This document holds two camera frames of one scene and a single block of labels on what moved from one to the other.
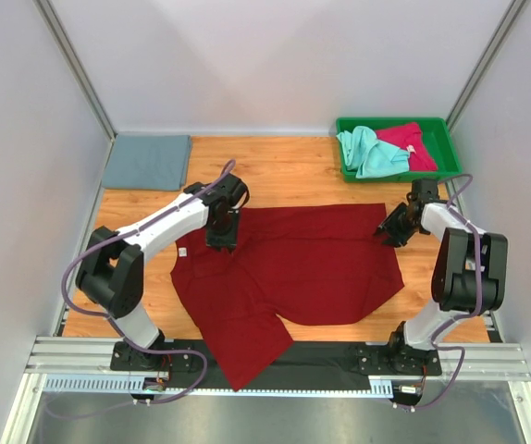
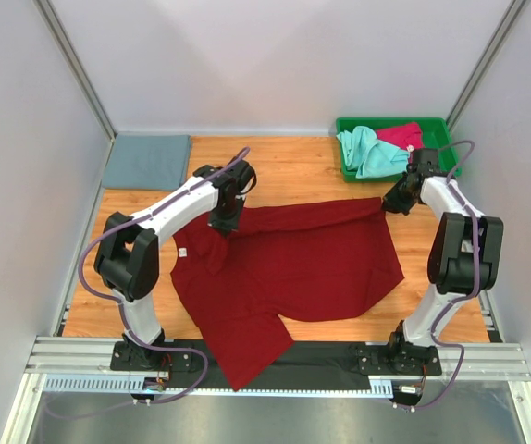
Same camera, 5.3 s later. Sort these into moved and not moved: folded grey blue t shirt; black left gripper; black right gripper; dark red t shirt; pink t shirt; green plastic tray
Moved: black left gripper; black right gripper
Not moved: pink t shirt; green plastic tray; folded grey blue t shirt; dark red t shirt
